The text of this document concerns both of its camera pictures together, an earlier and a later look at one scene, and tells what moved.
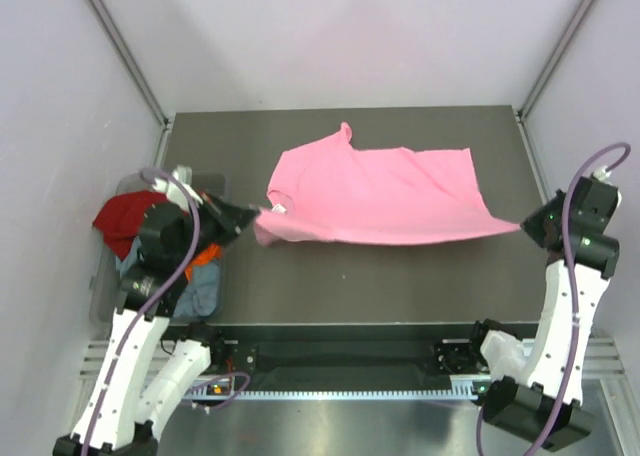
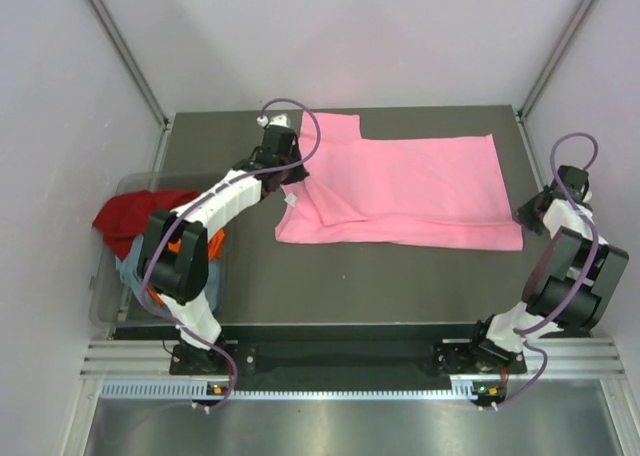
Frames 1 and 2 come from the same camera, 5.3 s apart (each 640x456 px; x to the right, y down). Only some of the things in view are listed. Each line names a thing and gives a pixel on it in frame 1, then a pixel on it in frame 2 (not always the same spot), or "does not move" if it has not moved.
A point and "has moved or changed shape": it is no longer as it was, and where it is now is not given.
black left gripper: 230,219 -> 298,175
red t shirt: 120,216 does not move
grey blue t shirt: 199,295 does not move
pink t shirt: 330,191 has moved or changed shape
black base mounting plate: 346,358 does not move
